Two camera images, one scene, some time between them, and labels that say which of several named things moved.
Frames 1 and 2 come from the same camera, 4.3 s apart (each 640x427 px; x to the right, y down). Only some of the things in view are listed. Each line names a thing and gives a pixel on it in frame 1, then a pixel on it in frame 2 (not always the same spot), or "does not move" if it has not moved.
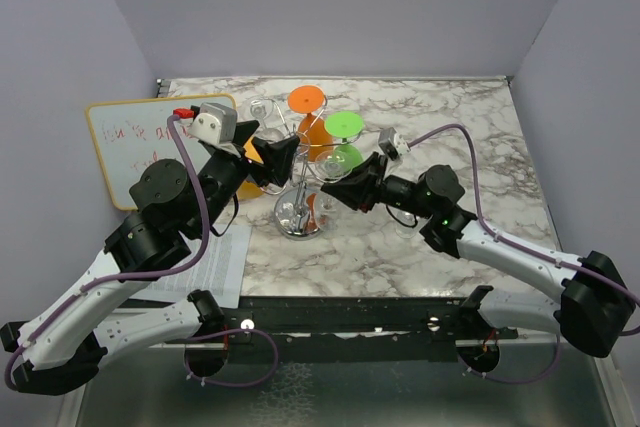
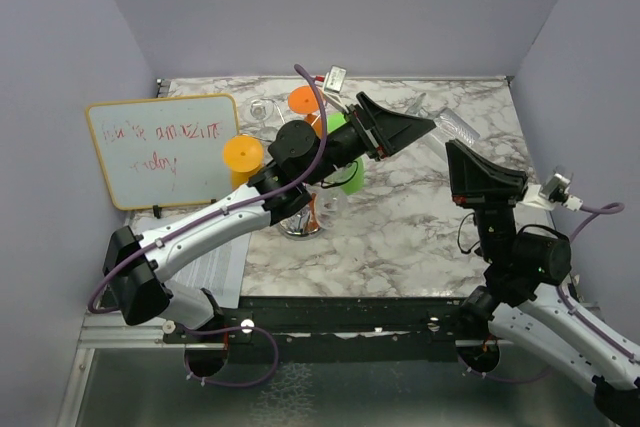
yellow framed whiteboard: x=132 y=135 does not move
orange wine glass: x=313 y=140 does not move
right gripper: x=362 y=186 → x=477 y=183
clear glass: x=408 y=218 → x=449 y=125
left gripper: x=277 y=156 → x=393 y=130
